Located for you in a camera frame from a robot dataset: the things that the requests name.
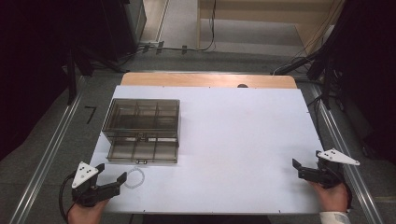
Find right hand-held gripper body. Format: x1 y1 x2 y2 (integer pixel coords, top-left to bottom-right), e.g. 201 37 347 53
297 147 361 189

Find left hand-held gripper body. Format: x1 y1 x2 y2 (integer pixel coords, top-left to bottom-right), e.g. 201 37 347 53
71 161 121 208

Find clear bead bracelet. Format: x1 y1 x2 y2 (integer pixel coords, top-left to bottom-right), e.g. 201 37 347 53
123 166 146 189

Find transparent grey drawer box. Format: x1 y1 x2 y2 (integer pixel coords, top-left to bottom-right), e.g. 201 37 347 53
101 98 181 165

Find person's left hand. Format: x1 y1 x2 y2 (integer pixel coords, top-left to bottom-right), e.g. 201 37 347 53
67 199 110 224

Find person's right hand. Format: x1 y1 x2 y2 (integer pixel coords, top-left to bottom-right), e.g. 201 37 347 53
309 180 349 214

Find white sleeve cuff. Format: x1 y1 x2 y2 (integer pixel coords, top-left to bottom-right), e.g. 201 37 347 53
318 211 352 224

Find black stand leg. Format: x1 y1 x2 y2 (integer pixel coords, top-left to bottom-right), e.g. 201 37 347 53
65 46 78 105

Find black curtain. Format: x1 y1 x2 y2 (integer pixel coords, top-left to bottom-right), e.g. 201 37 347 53
306 0 396 162
0 0 139 161

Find wooden shelf unit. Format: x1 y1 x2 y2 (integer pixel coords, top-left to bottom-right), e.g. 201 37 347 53
196 0 346 58

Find metal floor rail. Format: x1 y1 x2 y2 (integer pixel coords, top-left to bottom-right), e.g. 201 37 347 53
8 76 89 224
308 83 385 224

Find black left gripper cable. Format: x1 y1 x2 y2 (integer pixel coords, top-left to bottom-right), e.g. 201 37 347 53
58 171 77 222

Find thick black floor cable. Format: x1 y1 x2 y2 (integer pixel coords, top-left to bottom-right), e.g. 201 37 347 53
271 49 325 77

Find thin black hanging cable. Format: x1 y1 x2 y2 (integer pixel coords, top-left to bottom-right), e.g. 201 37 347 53
199 0 218 52

